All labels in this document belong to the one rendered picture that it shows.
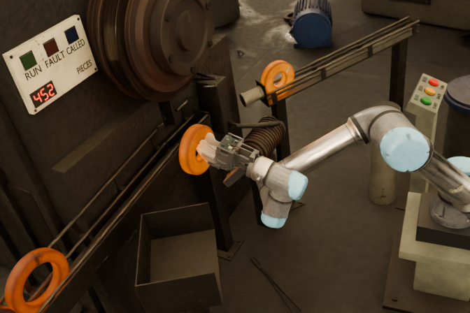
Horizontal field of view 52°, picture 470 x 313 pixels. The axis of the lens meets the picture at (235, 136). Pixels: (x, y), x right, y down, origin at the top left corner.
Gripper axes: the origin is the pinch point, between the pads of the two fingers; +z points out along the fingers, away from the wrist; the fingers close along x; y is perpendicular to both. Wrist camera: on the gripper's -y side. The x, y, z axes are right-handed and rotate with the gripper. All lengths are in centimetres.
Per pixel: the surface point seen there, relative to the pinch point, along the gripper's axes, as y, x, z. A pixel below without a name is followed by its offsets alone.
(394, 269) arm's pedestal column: -66, -40, -73
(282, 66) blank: -10, -66, 0
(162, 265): -22.4, 28.6, -7.0
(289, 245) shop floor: -80, -37, -29
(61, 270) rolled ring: -20, 46, 15
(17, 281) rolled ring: -12, 57, 18
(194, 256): -20.6, 22.1, -14.0
